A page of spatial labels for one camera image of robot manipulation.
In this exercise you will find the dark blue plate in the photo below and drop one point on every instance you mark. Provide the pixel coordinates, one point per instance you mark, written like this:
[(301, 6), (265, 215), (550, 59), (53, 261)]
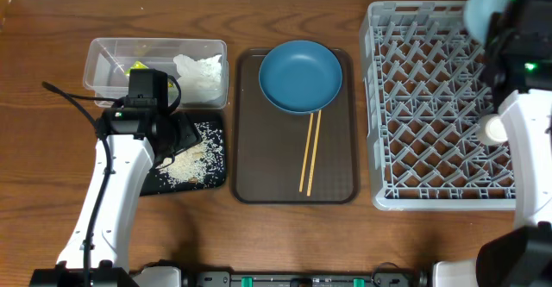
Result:
[(300, 77)]

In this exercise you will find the brown serving tray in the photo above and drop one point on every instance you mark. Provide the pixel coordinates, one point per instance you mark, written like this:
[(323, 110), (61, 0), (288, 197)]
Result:
[(269, 143)]

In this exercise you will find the grey dishwasher rack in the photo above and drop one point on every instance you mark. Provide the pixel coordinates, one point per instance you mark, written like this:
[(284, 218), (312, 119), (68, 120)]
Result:
[(421, 71)]

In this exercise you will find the light blue bowl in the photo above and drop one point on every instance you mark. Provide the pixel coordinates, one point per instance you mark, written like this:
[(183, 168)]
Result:
[(477, 16)]

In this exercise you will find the black waste tray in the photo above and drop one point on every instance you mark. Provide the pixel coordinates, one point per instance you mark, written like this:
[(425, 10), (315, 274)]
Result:
[(152, 185)]

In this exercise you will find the right wooden chopstick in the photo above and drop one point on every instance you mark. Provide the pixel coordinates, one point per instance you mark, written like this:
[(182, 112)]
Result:
[(314, 154)]

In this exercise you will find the rice leftovers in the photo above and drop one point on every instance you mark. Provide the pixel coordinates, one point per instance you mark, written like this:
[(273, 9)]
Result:
[(200, 167)]

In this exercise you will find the clear plastic waste bin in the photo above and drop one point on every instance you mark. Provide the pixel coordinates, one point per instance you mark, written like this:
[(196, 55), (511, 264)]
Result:
[(109, 58)]

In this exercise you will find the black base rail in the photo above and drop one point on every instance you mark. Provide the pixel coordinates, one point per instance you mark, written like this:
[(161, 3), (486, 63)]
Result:
[(276, 279)]

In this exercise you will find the wooden chopstick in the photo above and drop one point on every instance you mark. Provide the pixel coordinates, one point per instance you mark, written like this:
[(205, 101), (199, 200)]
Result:
[(314, 154), (306, 153)]

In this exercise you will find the cream white cup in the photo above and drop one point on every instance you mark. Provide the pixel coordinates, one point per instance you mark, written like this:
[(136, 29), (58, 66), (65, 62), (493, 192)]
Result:
[(491, 130)]

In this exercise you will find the left wooden chopstick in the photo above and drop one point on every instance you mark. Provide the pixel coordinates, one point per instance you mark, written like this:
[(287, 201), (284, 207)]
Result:
[(306, 153)]

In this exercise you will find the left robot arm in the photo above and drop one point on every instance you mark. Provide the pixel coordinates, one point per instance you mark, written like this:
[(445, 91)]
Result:
[(131, 142)]

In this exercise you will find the white tissue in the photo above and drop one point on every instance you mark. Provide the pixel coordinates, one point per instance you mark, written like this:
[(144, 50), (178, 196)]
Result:
[(200, 80)]

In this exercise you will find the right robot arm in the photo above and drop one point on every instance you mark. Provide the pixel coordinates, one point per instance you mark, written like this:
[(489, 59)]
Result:
[(516, 35)]

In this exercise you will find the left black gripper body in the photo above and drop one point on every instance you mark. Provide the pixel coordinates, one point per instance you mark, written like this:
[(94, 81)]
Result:
[(185, 133)]

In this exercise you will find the yellow green snack wrapper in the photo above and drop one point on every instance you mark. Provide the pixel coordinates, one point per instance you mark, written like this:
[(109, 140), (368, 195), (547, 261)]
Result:
[(140, 66)]

